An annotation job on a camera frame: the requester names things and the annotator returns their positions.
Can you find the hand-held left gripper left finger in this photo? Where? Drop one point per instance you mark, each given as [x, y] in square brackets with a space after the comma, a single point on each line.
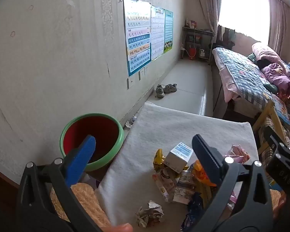
[83, 157]

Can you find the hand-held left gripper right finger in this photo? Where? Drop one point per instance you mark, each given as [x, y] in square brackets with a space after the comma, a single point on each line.
[206, 157]

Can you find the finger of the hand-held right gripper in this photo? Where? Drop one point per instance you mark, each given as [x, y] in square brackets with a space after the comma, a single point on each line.
[276, 142]

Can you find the white box with blue print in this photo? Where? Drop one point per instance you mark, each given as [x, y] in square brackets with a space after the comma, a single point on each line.
[178, 154]

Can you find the red bin with green rim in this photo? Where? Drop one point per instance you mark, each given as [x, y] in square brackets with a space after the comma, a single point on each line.
[91, 125]

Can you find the person's left hand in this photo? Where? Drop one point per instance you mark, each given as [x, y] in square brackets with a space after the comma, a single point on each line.
[122, 228]

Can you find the orange snack wrapper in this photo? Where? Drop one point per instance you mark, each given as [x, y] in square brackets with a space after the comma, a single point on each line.
[199, 174]

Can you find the plaid cushion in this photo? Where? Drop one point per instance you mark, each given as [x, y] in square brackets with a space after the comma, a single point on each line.
[265, 125]

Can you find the pink foil wrapper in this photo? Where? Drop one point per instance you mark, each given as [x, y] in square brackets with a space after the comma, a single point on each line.
[236, 153]

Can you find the wooden chair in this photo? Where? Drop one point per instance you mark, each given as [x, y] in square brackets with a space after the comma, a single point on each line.
[268, 112]

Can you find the colourful picture book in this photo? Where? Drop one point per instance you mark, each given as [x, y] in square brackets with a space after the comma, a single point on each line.
[280, 110]

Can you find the white towel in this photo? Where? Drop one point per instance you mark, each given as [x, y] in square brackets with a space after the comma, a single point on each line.
[183, 130]

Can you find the yellow snack wrapper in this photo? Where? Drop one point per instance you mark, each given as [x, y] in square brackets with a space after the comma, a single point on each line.
[159, 160]

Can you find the light pink packet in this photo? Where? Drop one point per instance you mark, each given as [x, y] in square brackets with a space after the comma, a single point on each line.
[233, 201]

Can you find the teal cloth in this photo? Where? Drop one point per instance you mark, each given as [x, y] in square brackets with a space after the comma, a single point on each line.
[272, 88]

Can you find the blue snack wrapper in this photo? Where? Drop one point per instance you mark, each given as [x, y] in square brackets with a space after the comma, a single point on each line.
[193, 210]

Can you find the purple jacket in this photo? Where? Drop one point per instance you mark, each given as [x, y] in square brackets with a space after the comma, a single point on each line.
[276, 76]

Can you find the bed with quilts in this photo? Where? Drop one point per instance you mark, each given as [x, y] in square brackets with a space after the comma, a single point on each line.
[246, 75]

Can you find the black cloth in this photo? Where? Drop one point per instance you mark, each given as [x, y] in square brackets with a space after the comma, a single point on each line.
[263, 64]

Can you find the pink bed sheet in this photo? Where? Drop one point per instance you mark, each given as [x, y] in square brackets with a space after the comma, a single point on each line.
[226, 79]

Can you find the crumpled silver wrapper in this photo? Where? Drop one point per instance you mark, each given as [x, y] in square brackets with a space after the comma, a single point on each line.
[149, 214]

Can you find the dark wooden furniture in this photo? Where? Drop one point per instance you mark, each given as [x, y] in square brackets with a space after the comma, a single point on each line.
[0, 181]

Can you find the pink pillow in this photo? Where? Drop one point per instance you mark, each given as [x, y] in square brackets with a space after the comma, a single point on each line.
[264, 50]

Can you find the white jug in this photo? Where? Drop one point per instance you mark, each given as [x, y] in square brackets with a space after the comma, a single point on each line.
[202, 54]

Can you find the patterned beige curtain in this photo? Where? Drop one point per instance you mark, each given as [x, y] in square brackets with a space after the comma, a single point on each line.
[279, 26]
[209, 2]

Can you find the dark hanging clothes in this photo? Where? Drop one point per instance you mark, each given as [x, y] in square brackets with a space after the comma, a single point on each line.
[227, 36]

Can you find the metal shelf rack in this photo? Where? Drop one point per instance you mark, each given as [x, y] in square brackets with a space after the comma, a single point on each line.
[198, 30]

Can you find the small box on shelf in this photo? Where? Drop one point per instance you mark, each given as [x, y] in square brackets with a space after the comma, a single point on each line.
[191, 24]

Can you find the bright window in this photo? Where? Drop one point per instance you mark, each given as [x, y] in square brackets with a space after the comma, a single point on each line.
[244, 7]

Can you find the bed frame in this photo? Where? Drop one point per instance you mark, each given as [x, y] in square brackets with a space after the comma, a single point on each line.
[218, 96]

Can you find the green bordered wall poster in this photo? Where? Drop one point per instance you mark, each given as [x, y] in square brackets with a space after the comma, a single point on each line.
[168, 30]

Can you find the blue bordered wall poster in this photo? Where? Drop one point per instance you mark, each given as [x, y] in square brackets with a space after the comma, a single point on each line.
[137, 36]

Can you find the white chart wall poster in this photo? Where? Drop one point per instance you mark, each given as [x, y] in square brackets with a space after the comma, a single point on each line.
[157, 32]

